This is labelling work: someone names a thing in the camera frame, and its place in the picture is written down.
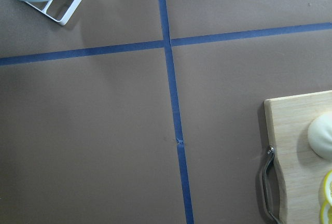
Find lemon slice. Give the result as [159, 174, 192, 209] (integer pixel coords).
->
[320, 201, 332, 224]
[323, 170, 332, 205]

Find upper lemon slice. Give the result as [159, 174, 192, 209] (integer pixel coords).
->
[323, 170, 332, 205]

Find metal cutting board handle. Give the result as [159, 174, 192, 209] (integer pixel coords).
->
[260, 145, 283, 224]

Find wooden cutting board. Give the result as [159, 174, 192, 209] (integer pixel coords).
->
[264, 91, 331, 223]

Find lower lemon slice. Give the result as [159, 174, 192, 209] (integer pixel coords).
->
[320, 201, 332, 224]

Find white wire rack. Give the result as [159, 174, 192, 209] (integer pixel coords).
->
[25, 0, 82, 26]

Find white steamed bun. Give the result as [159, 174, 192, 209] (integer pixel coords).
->
[308, 112, 331, 161]

